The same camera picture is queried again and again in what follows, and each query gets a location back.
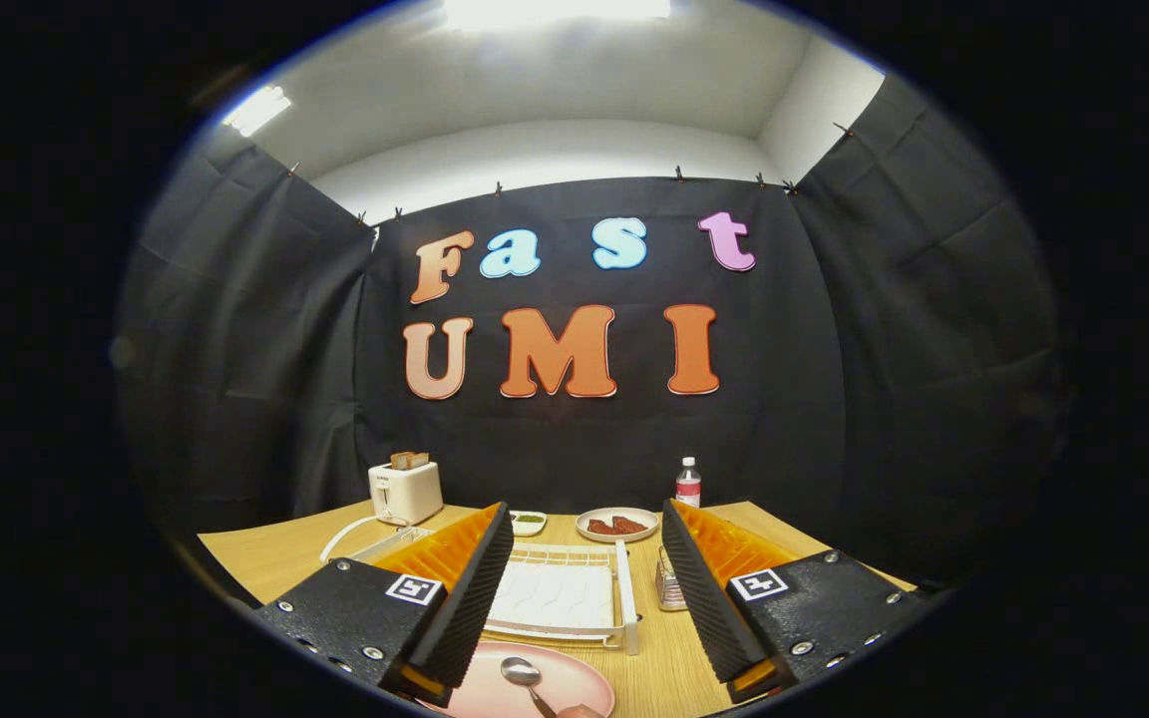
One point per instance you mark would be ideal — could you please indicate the black backdrop cloth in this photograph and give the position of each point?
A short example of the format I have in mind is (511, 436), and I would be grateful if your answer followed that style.
(584, 439)

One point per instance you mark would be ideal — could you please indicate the white toaster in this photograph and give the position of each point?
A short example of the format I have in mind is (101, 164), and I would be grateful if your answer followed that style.
(405, 494)

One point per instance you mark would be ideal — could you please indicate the brown meat piece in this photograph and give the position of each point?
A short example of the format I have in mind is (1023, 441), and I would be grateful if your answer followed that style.
(629, 525)
(600, 528)

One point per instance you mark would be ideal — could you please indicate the beige plate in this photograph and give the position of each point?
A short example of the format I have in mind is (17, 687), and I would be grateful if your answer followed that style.
(614, 512)

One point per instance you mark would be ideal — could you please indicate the pink plate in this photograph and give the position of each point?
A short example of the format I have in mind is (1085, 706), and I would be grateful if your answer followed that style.
(574, 678)

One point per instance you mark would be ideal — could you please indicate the clear bottle with red label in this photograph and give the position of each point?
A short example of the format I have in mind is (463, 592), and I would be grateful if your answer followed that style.
(688, 489)

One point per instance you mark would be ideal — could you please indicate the large ceiling light panel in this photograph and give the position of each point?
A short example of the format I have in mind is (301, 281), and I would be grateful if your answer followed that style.
(555, 12)

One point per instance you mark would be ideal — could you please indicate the white divided dish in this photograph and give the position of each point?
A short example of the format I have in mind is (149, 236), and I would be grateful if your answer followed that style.
(530, 529)

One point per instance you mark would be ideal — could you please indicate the small ceiling light panel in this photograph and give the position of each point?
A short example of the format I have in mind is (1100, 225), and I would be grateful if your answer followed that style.
(257, 110)

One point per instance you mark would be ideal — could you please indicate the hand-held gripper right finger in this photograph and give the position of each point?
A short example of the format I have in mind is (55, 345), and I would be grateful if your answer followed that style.
(704, 588)

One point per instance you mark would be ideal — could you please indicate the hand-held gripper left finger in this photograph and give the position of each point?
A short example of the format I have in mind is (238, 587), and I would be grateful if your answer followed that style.
(475, 593)

